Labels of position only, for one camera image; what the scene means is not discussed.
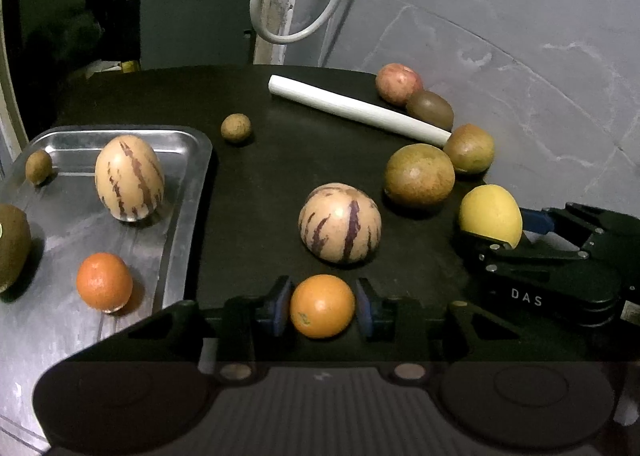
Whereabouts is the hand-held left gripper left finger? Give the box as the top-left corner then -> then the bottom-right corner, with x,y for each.
100,277 -> 294,382

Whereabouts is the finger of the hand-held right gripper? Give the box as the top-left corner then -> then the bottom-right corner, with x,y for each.
519,202 -> 640,250
459,229 -> 594,270

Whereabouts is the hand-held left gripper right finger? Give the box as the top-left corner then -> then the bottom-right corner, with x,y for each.
356,279 -> 551,381

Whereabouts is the orange tangerine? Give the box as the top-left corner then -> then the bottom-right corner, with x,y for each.
289,274 -> 356,339
76,252 -> 134,311

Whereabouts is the yellow lemon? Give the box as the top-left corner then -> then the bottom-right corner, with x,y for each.
458,184 -> 524,247

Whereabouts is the round striped pepino melon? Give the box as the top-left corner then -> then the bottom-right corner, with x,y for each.
298,182 -> 383,265

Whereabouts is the oval green-brown pear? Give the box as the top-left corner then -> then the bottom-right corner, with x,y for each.
443,124 -> 496,175

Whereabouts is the round green-brown pear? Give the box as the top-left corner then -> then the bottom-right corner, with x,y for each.
384,143 -> 456,208

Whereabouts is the small brown longan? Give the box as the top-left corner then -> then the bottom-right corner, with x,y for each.
220,114 -> 252,144
25,149 -> 53,185

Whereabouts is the egg-shaped striped pepino melon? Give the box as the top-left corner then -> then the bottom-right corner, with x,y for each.
94,135 -> 166,223

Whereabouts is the metal tray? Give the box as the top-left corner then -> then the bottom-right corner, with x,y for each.
0,125 -> 215,452

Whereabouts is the large brown kiwi with sticker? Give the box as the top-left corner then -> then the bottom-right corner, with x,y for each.
0,203 -> 32,293

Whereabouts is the small brown kiwi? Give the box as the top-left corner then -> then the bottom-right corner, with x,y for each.
405,90 -> 455,131

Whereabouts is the small reddish apple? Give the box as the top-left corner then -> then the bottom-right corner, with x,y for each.
375,63 -> 424,105

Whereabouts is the white tube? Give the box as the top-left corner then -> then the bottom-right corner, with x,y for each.
268,74 -> 452,147

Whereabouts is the white paper sheet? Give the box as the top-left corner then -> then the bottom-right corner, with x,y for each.
84,59 -> 124,79

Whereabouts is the grey cabinet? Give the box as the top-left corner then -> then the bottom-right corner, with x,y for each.
139,0 -> 259,67

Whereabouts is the dark bag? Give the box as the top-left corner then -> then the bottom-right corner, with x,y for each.
24,10 -> 102,67

